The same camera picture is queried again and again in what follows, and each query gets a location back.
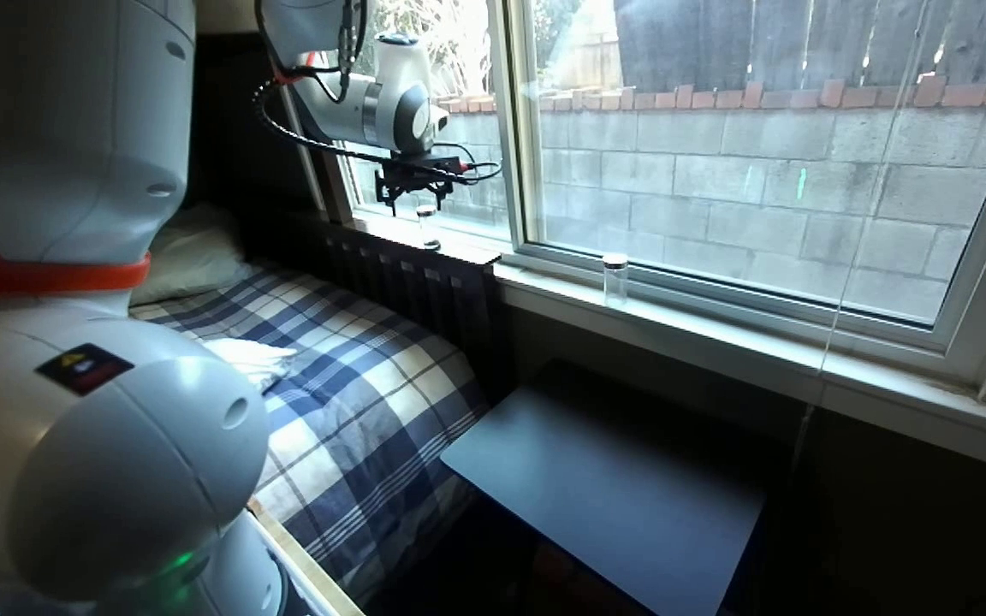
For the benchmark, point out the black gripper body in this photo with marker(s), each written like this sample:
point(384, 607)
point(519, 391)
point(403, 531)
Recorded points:
point(413, 172)

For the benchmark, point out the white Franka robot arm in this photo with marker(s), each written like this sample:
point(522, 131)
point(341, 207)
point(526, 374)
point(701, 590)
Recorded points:
point(85, 458)

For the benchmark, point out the dark wooden headboard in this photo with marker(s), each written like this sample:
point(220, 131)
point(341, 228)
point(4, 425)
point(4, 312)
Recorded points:
point(427, 293)

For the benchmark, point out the white pillow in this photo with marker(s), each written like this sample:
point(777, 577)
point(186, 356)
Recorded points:
point(196, 257)

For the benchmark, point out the white crumpled cloth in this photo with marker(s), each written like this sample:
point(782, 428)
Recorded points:
point(254, 360)

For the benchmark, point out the blue plaid blanket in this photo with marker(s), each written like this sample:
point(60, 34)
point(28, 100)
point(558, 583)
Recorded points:
point(367, 421)

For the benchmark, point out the black side table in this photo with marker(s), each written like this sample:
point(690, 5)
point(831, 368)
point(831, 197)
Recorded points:
point(607, 491)

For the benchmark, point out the wooden robot platform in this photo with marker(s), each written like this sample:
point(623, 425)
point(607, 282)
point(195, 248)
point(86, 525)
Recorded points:
point(298, 570)

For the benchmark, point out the white window frame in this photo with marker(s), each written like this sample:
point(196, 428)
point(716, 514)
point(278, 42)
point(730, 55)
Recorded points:
point(745, 344)

